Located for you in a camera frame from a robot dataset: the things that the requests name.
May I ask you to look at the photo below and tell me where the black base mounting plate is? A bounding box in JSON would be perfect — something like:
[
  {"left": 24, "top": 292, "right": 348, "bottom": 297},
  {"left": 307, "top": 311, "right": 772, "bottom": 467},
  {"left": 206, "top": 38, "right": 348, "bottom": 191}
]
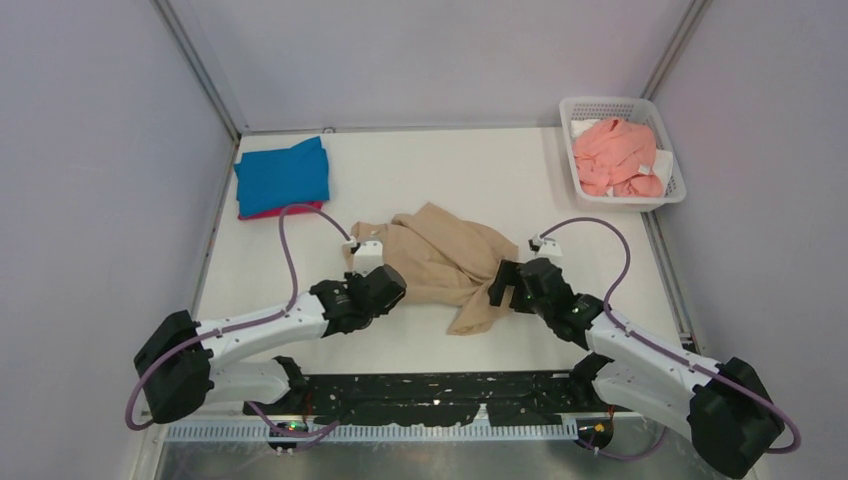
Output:
[{"left": 301, "top": 370, "right": 637, "bottom": 429}]

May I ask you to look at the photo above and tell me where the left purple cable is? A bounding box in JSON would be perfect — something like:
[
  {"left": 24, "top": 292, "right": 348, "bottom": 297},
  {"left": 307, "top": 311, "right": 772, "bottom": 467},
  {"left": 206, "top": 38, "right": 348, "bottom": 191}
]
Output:
[{"left": 125, "top": 203, "right": 354, "bottom": 433}]

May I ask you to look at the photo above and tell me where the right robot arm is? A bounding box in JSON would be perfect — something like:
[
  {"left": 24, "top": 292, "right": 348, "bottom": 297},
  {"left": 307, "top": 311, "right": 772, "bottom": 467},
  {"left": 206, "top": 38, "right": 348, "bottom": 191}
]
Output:
[{"left": 488, "top": 258, "right": 785, "bottom": 479}]

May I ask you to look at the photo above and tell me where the pink folded t shirt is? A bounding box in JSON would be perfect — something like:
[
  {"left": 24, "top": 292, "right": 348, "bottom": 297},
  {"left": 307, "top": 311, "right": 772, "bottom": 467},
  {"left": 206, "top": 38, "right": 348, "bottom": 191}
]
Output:
[{"left": 238, "top": 201, "right": 324, "bottom": 221}]

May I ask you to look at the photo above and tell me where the white plastic basket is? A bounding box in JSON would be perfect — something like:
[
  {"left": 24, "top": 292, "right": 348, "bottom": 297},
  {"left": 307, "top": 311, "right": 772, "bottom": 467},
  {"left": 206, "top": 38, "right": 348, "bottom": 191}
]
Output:
[{"left": 559, "top": 96, "right": 687, "bottom": 212}]

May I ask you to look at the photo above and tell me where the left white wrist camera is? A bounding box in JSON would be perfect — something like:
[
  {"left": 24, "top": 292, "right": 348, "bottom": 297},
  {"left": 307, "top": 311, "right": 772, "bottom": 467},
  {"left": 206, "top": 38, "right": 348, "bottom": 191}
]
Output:
[{"left": 342, "top": 238, "right": 384, "bottom": 276}]

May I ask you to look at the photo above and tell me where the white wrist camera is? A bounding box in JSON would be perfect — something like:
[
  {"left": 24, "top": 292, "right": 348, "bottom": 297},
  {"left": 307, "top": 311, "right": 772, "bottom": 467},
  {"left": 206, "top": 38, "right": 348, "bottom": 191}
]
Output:
[
  {"left": 528, "top": 235, "right": 562, "bottom": 260},
  {"left": 342, "top": 238, "right": 384, "bottom": 276}
]

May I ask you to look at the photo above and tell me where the salmon t shirt in basket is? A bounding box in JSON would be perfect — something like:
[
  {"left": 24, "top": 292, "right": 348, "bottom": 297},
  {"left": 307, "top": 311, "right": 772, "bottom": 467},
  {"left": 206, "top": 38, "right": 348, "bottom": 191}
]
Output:
[{"left": 572, "top": 117, "right": 664, "bottom": 199}]

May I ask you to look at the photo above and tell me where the white slotted cable duct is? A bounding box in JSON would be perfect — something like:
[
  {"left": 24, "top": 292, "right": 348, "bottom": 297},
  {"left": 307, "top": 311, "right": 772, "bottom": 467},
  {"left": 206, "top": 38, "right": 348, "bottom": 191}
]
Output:
[{"left": 164, "top": 419, "right": 578, "bottom": 443}]

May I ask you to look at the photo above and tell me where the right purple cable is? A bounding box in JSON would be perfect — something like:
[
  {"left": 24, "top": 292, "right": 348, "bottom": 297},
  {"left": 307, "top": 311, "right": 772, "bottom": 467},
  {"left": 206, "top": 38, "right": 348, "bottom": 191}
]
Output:
[{"left": 539, "top": 217, "right": 802, "bottom": 456}]

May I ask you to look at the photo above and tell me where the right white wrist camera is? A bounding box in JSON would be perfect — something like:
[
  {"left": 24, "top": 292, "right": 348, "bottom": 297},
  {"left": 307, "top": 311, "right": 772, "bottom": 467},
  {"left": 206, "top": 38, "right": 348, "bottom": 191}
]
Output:
[{"left": 528, "top": 235, "right": 562, "bottom": 260}]

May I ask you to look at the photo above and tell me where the beige t shirt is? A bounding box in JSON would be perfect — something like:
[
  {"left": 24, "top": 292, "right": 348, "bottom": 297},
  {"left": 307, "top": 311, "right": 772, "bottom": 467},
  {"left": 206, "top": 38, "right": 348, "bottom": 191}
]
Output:
[{"left": 351, "top": 203, "right": 519, "bottom": 336}]

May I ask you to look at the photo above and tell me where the purple cable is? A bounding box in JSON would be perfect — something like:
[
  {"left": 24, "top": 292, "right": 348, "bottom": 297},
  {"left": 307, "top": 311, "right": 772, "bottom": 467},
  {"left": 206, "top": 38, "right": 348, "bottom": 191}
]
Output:
[
  {"left": 125, "top": 203, "right": 354, "bottom": 433},
  {"left": 539, "top": 217, "right": 802, "bottom": 456}
]

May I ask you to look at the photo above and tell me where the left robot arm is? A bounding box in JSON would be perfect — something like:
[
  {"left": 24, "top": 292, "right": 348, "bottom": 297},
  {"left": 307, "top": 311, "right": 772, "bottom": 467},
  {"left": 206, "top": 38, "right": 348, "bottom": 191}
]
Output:
[{"left": 128, "top": 265, "right": 407, "bottom": 424}]

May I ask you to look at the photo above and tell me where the blue folded t shirt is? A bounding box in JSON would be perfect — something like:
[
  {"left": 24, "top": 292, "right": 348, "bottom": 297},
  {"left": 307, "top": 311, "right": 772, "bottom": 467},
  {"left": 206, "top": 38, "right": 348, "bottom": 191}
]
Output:
[{"left": 234, "top": 136, "right": 330, "bottom": 220}]

